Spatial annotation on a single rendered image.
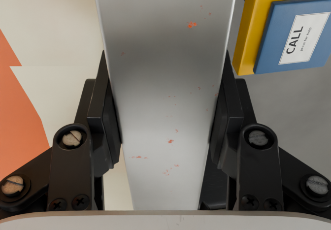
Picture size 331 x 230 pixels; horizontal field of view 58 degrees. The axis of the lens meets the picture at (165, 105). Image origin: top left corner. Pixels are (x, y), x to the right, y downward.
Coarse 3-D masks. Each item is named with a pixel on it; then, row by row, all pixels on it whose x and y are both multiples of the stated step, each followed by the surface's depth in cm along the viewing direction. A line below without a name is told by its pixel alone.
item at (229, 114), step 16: (224, 64) 12; (224, 80) 11; (240, 80) 12; (224, 96) 11; (240, 96) 12; (224, 112) 10; (240, 112) 10; (224, 128) 10; (240, 128) 10; (224, 144) 11; (224, 160) 11; (288, 160) 10; (288, 176) 9; (304, 176) 9; (320, 176) 9; (288, 192) 9; (304, 192) 9; (320, 192) 9; (320, 208) 9
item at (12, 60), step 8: (0, 32) 13; (0, 40) 13; (0, 48) 13; (8, 48) 13; (0, 56) 14; (8, 56) 14; (16, 56) 14; (0, 64) 14; (8, 64) 14; (16, 64) 14
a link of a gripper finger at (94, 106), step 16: (96, 80) 11; (96, 96) 10; (112, 96) 11; (80, 112) 11; (96, 112) 10; (112, 112) 11; (96, 128) 10; (112, 128) 11; (96, 144) 10; (112, 144) 11; (32, 160) 10; (48, 160) 10; (96, 160) 10; (112, 160) 12; (16, 176) 9; (32, 176) 9; (48, 176) 9; (96, 176) 11; (0, 192) 9; (16, 192) 9; (32, 192) 9; (16, 208) 9
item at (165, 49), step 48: (96, 0) 8; (144, 0) 8; (192, 0) 8; (144, 48) 9; (192, 48) 9; (144, 96) 10; (192, 96) 10; (144, 144) 13; (192, 144) 13; (144, 192) 16; (192, 192) 16
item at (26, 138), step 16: (0, 80) 15; (16, 80) 15; (0, 96) 15; (16, 96) 15; (0, 112) 16; (16, 112) 16; (32, 112) 16; (0, 128) 17; (16, 128) 17; (32, 128) 17; (0, 144) 18; (16, 144) 18; (32, 144) 18; (48, 144) 18; (0, 160) 20; (16, 160) 20; (0, 176) 21
